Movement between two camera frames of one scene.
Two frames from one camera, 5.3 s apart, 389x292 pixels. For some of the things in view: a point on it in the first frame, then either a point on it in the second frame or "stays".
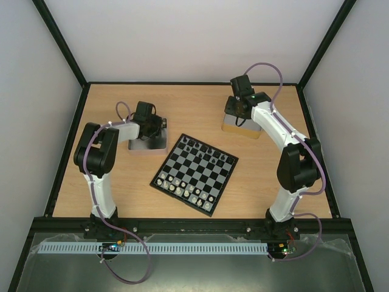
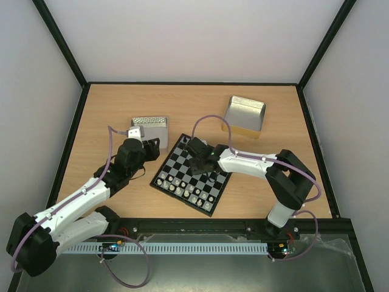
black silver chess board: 195,173 stays
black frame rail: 326,227 stays
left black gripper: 159,121 -> 154,151
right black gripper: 232,109 -> 197,165
